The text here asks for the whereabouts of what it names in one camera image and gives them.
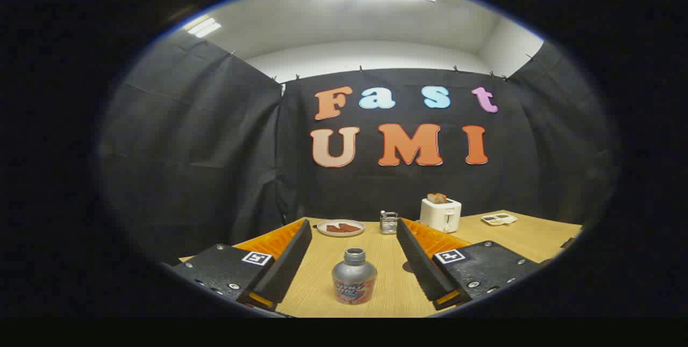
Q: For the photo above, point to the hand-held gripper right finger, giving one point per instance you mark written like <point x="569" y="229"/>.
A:
<point x="422" y="266"/>

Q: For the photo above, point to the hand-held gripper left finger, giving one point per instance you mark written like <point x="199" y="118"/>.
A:
<point x="290" y="264"/>

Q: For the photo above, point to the silver juice bottle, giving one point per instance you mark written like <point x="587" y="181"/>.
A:
<point x="353" y="277"/>

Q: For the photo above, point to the wooden table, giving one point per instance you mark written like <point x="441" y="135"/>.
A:
<point x="389" y="282"/>

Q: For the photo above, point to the white round plate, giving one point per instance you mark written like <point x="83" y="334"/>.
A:
<point x="322" y="229"/>

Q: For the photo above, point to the white toaster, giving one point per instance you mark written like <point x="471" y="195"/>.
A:
<point x="441" y="216"/>

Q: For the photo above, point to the brown meat slice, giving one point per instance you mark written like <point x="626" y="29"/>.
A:
<point x="350" y="226"/>
<point x="333" y="228"/>

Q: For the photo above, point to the brown toast slice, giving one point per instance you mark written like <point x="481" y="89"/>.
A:
<point x="436" y="198"/>

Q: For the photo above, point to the white divided sauce tray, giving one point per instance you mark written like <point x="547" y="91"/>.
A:
<point x="500" y="219"/>

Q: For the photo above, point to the small dark object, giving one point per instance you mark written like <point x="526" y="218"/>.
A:
<point x="567" y="243"/>

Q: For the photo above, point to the louvred ceiling light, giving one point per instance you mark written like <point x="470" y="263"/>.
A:
<point x="204" y="27"/>

